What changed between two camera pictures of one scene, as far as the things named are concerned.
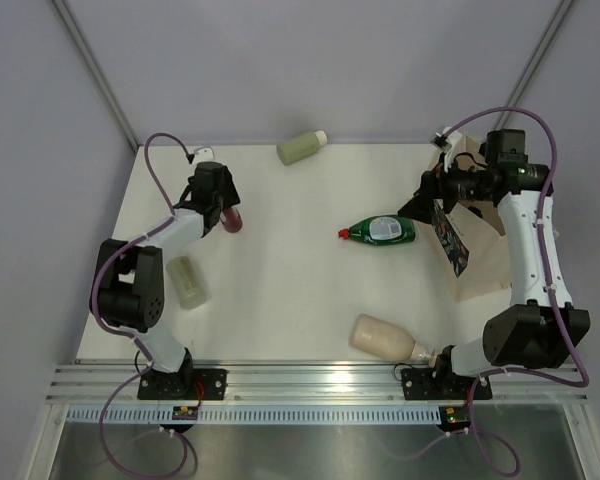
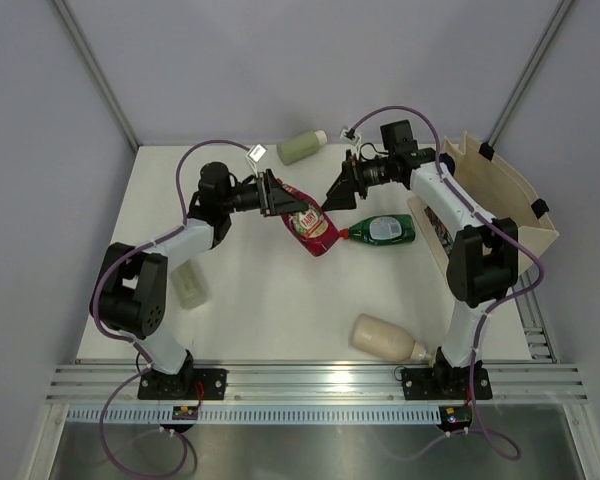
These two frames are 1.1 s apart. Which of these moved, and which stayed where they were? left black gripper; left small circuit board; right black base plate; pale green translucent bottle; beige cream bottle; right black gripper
Moved: left black gripper; right black gripper
Stayed: beige cream bottle; right black base plate; left small circuit board; pale green translucent bottle
